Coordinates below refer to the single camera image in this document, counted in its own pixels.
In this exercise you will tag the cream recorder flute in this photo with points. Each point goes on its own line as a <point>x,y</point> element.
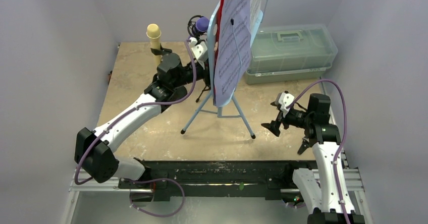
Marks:
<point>154,33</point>

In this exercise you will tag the white sheet music page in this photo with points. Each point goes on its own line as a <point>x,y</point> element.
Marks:
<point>254,10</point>

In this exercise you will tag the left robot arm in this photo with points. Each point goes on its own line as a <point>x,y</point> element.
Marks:
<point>95,149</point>

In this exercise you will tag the black tripod microphone stand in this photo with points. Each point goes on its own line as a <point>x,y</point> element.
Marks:
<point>193,33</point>

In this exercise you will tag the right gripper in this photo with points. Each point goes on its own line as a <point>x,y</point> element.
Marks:
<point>280,117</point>

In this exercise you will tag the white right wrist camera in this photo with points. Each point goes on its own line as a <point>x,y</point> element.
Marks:
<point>285,99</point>

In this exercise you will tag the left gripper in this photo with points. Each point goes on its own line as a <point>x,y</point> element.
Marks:
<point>205,72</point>

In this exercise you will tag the translucent green storage box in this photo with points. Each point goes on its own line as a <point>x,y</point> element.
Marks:
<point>288,53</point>

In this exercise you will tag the black mounting rail base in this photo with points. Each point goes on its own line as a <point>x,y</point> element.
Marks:
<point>268,179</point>

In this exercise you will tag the black round-base clamp stand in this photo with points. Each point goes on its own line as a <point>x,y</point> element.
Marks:
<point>161,51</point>

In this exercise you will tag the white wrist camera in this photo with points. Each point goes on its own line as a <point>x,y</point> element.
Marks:
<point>285,99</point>
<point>198,49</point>

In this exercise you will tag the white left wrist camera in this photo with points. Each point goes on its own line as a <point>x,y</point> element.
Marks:
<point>198,49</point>

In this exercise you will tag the light blue music stand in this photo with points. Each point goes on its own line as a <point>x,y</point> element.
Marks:
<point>212,48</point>

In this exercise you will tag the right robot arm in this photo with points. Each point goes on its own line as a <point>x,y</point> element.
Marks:
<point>327,199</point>

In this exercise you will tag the black pliers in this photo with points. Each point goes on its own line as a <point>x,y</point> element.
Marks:
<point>304,146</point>

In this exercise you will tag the purple microphone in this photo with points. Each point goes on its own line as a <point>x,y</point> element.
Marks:
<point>202,24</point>

